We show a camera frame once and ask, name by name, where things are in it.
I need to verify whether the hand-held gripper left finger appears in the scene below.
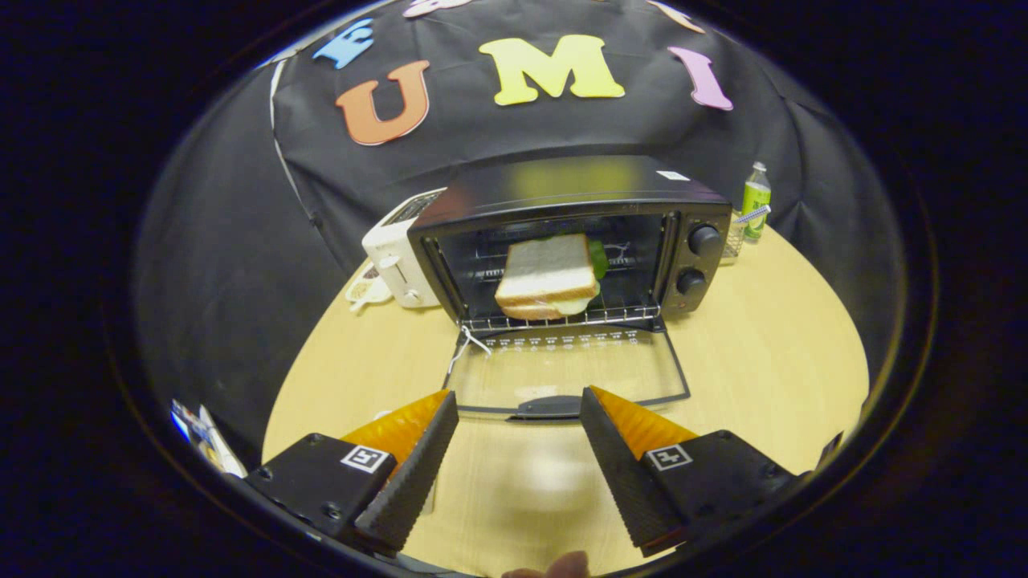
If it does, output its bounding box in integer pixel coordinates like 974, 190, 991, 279
241, 389, 460, 557

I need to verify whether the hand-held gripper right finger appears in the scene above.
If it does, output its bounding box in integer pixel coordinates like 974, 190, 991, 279
578, 385, 844, 557

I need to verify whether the white bread sandwich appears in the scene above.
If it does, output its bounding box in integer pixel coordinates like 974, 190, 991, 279
494, 233, 609, 322

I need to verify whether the black toaster oven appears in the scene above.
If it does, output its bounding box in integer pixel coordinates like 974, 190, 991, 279
408, 155, 733, 421

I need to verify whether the white pop-up toaster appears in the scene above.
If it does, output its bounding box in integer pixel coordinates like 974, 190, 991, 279
361, 188, 447, 309

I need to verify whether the small white dish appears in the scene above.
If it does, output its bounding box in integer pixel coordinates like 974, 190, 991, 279
345, 261, 394, 313

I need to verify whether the clear mesh holder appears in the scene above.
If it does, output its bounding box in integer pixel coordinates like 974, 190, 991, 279
720, 213, 747, 260

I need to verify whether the green plastic bottle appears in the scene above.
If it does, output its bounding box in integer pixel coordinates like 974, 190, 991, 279
742, 161, 773, 242

